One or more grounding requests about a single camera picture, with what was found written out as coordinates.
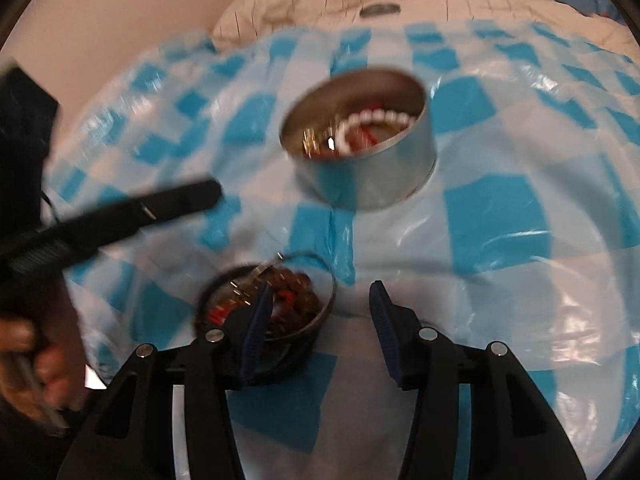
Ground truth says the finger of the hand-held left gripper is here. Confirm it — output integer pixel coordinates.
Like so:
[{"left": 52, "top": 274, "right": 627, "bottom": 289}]
[{"left": 75, "top": 178, "right": 223, "bottom": 249}]

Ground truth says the white bead bracelet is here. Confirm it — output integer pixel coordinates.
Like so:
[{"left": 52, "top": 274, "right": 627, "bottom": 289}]
[{"left": 332, "top": 107, "right": 416, "bottom": 156}]

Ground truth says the person's left hand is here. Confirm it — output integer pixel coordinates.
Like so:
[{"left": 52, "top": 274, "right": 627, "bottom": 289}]
[{"left": 0, "top": 272, "right": 88, "bottom": 426}]

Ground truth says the white quilt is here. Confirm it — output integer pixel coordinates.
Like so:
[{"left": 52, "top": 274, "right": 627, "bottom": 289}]
[{"left": 320, "top": 0, "right": 636, "bottom": 56}]

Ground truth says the round metal tin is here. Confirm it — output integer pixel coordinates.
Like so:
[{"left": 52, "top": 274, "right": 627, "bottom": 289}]
[{"left": 278, "top": 67, "right": 438, "bottom": 211}]

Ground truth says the beige striped pillow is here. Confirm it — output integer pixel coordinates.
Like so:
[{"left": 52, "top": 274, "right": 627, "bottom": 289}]
[{"left": 210, "top": 0, "right": 416, "bottom": 51}]

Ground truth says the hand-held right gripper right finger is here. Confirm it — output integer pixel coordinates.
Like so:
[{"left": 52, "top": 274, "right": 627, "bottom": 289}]
[{"left": 369, "top": 280, "right": 587, "bottom": 480}]

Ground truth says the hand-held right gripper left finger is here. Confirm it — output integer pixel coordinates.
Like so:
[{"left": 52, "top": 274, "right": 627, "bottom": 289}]
[{"left": 56, "top": 280, "right": 275, "bottom": 480}]

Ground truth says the blue checkered plastic sheet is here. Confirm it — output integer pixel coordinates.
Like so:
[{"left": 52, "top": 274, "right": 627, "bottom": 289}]
[{"left": 42, "top": 20, "right": 640, "bottom": 480}]

